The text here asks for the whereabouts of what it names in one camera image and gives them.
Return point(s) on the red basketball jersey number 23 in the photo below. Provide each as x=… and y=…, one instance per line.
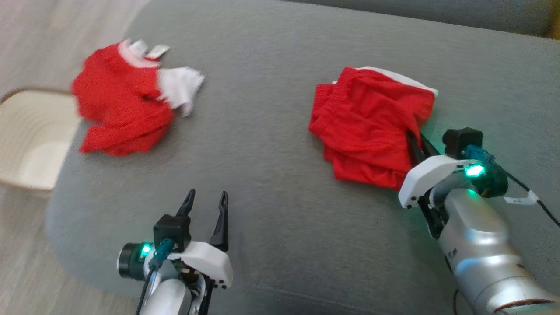
x=122, y=100

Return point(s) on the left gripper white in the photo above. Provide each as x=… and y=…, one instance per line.
x=210, y=264

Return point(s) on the red shorts with white stripe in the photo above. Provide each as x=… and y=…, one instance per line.
x=367, y=127

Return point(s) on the white laundry basket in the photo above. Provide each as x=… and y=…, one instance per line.
x=35, y=140

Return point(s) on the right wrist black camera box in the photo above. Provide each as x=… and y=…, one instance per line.
x=461, y=141

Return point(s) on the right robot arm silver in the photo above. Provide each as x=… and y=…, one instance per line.
x=481, y=249

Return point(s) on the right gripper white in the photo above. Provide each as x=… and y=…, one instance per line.
x=433, y=173

